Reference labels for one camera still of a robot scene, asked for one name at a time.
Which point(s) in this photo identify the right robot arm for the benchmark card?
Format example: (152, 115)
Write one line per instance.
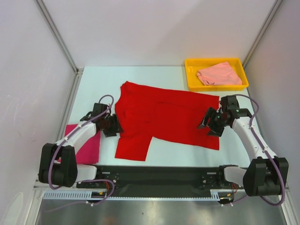
(267, 173)

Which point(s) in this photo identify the left cable duct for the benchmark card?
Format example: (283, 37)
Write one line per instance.
(74, 195)

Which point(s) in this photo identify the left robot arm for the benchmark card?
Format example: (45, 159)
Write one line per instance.
(58, 164)

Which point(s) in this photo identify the cable duct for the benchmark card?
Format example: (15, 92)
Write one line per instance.
(220, 194)
(74, 195)

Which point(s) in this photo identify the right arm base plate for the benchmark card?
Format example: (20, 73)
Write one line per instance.
(215, 180)

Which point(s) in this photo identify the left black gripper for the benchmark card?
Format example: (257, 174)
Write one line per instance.
(116, 127)

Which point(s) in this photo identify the left aluminium corner post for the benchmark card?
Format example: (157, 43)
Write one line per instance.
(56, 33)

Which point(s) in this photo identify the right aluminium corner post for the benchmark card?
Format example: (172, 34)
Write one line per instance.
(264, 28)

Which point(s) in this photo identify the right cable duct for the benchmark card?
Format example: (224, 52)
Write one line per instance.
(220, 194)

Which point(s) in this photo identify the folded magenta t shirt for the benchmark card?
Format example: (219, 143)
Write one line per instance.
(86, 144)

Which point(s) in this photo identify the yellow plastic bin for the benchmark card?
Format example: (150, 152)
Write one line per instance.
(194, 84)

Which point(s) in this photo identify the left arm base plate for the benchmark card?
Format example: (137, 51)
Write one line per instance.
(100, 174)

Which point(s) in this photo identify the pink t shirt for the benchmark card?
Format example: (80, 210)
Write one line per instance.
(219, 74)

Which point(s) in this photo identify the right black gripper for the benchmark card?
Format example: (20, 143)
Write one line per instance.
(214, 131)

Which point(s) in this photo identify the red t shirt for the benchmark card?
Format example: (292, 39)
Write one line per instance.
(146, 112)

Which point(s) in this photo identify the aluminium corner post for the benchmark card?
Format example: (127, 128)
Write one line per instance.
(264, 28)
(56, 33)

